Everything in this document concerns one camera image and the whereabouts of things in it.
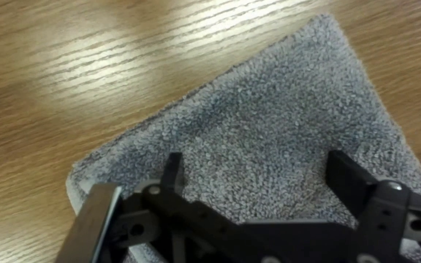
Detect grey towel cloth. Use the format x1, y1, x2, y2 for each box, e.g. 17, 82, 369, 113
65, 12, 421, 263

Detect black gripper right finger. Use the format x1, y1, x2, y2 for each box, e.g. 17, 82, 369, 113
324, 148, 421, 250

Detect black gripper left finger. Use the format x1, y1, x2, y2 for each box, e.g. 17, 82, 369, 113
106, 151, 188, 247

